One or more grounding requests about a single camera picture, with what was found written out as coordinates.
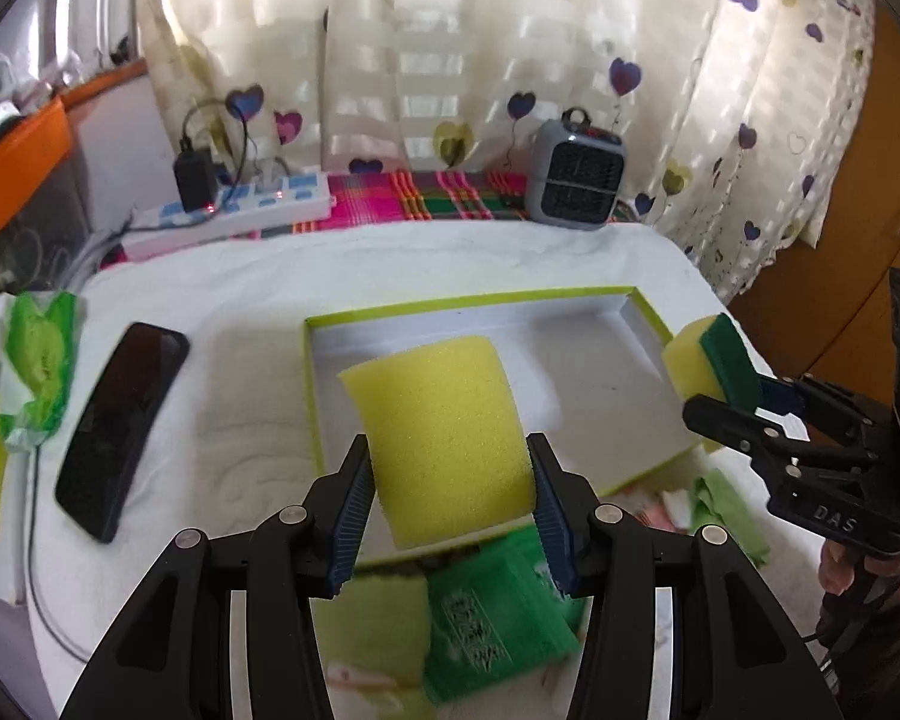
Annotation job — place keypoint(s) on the green towel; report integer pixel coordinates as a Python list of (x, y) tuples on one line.
[(373, 640)]

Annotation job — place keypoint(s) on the clear plastic snack bag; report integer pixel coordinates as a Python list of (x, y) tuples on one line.
[(669, 511)]

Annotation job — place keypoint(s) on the heart pattern curtain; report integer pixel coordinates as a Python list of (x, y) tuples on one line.
[(735, 114)]

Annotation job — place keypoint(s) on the green tissue pack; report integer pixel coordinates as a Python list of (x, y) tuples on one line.
[(38, 346)]

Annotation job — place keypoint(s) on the green tea packet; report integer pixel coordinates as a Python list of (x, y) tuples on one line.
[(496, 615)]

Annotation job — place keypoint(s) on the light green cloth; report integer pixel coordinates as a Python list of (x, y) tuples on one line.
[(715, 501)]

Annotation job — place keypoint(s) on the wooden cabinet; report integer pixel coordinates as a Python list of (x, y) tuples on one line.
[(826, 311)]

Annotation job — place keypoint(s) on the white blue power strip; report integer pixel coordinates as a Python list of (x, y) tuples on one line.
[(247, 208)]

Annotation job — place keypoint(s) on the person right hand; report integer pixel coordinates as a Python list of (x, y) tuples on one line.
[(838, 565)]

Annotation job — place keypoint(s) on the lime green tray box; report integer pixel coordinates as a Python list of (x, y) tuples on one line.
[(582, 366)]

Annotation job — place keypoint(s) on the orange storage bin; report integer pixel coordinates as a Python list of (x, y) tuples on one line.
[(29, 154)]

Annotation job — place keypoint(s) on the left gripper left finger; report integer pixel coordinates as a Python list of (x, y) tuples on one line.
[(166, 655)]

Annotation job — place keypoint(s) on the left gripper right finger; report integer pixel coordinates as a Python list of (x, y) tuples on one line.
[(735, 652)]

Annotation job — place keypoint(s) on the yellow green scouring sponge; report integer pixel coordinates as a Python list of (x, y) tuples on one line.
[(708, 357)]

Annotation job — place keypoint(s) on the grey small heater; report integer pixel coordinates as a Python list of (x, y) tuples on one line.
[(576, 169)]

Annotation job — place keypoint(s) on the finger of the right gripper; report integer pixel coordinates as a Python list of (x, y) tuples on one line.
[(785, 397), (735, 429)]

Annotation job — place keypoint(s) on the large yellow sponge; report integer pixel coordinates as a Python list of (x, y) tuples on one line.
[(446, 443)]

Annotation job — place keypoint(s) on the black smartphone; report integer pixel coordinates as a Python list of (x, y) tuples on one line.
[(97, 471)]

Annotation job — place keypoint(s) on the pink plaid cloth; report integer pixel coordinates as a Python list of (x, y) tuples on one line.
[(375, 198)]

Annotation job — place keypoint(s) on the black charger adapter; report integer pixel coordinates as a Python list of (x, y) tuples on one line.
[(195, 176)]

